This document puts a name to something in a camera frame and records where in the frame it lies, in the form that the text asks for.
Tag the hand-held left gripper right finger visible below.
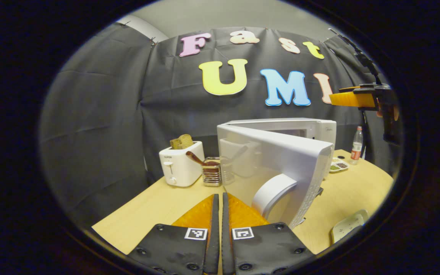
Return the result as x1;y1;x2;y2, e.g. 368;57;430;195
222;192;315;275

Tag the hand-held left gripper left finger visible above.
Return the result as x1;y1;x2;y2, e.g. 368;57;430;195
128;194;220;275

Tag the white microwave oven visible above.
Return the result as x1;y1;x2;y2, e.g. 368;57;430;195
217;118;337;230

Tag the clear bottle with red label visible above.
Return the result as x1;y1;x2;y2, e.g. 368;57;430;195
350;126;364;165

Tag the white divided dish with beans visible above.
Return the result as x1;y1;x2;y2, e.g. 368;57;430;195
329;157;349;173

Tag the white toaster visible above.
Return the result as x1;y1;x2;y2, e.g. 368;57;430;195
159;141;205;188

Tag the brown wooden spoon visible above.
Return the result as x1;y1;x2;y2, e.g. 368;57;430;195
186;151;220;167

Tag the brown toast slice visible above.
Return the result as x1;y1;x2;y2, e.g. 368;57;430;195
170;134;194;150

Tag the small cream plate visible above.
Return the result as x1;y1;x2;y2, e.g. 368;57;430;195
331;209;369;244

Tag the black backdrop cloth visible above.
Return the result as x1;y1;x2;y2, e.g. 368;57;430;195
39;24;394;230

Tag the metal wire utensil holder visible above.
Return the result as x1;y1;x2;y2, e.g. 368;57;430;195
202;157;222;187

